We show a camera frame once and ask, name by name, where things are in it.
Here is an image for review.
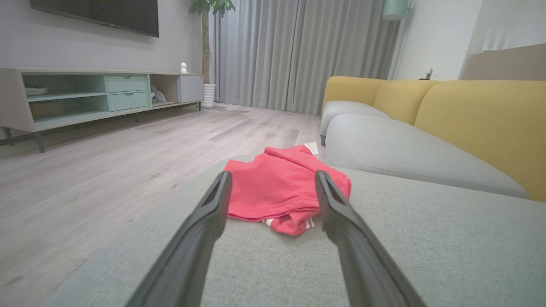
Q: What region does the yellow sofa back cushion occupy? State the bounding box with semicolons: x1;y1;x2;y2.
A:
415;80;546;203
374;80;439;125
323;76;386;112

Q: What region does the grey pleated curtain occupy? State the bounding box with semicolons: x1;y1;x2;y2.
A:
209;0;401;116

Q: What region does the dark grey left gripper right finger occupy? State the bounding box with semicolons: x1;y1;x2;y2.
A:
315;171;427;307

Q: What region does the tall green indoor plant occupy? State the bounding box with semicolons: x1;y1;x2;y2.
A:
189;0;235;84

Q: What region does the black wall television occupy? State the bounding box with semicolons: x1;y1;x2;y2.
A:
30;0;160;38

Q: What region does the grey sofa seat cushion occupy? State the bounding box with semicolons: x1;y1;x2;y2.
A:
325;114;530;200
320;101;389;147

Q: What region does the red garment with white stripes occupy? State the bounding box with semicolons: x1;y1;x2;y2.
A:
224;142;352;236

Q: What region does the beige and green TV cabinet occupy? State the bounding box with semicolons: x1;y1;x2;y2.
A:
0;68;204;153

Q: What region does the teal shade floor lamp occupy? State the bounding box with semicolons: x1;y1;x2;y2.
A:
383;0;412;79

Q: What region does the large grey sofa seat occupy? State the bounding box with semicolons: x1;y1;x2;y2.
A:
47;154;546;307

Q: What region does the beige panel behind sofa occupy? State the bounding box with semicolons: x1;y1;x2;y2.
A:
460;43;546;81

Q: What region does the white ribbed plant pot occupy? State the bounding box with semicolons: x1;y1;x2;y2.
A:
201;84;216;108

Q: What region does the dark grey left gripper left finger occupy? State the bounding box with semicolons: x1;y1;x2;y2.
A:
126;171;233;307

